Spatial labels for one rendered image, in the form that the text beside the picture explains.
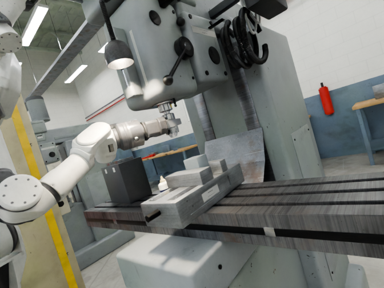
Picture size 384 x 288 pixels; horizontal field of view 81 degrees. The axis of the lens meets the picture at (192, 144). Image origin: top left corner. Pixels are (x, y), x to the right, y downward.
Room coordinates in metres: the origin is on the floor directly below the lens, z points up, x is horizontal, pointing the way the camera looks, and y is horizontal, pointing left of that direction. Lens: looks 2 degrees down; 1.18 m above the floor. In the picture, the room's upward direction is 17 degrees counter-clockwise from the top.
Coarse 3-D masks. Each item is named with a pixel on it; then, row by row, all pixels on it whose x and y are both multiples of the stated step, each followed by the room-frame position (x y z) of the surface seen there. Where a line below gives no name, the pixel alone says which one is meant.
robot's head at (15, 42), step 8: (0, 24) 0.65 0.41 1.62; (0, 32) 0.63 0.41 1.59; (8, 32) 0.64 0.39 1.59; (16, 32) 0.67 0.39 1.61; (0, 40) 0.64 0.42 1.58; (8, 40) 0.65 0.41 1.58; (16, 40) 0.67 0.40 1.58; (0, 48) 0.65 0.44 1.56; (8, 48) 0.67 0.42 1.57; (16, 48) 0.68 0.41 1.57
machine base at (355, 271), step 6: (354, 264) 1.25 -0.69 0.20; (348, 270) 1.22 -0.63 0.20; (354, 270) 1.21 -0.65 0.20; (360, 270) 1.20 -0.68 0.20; (348, 276) 1.18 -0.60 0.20; (354, 276) 1.17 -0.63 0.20; (360, 276) 1.16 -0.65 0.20; (348, 282) 1.14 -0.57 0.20; (354, 282) 1.13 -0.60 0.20; (360, 282) 1.13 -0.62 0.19; (366, 282) 1.19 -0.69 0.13
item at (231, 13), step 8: (200, 0) 0.91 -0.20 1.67; (208, 0) 0.96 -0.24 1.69; (216, 0) 1.01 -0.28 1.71; (176, 8) 0.81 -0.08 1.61; (184, 8) 0.82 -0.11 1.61; (192, 8) 0.86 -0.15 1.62; (200, 8) 0.90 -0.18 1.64; (208, 8) 0.95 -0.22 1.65; (232, 8) 1.12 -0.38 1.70; (240, 8) 1.20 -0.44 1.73; (200, 16) 0.89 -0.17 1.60; (208, 16) 0.93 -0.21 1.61; (224, 16) 1.03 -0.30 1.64; (232, 16) 1.10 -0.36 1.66; (232, 24) 1.08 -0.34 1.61; (216, 32) 0.98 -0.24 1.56
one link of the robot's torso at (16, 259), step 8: (16, 232) 0.86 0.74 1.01; (16, 248) 0.88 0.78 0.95; (24, 248) 0.87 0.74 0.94; (8, 256) 0.87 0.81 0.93; (16, 256) 0.85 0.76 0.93; (24, 256) 0.87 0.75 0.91; (0, 264) 0.80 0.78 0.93; (8, 264) 0.84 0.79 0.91; (16, 264) 0.84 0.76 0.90; (24, 264) 0.86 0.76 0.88; (0, 272) 0.82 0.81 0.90; (8, 272) 0.85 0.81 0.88; (16, 272) 0.84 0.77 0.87; (0, 280) 0.82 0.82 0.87; (8, 280) 0.85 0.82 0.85; (16, 280) 0.84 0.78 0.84
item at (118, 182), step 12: (132, 156) 1.08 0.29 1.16; (108, 168) 1.09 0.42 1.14; (120, 168) 1.00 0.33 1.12; (132, 168) 1.04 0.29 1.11; (144, 168) 1.08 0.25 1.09; (108, 180) 1.12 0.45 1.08; (120, 180) 1.02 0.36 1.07; (132, 180) 1.02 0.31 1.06; (144, 180) 1.06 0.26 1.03; (120, 192) 1.05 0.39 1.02; (132, 192) 1.01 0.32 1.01; (144, 192) 1.05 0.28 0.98
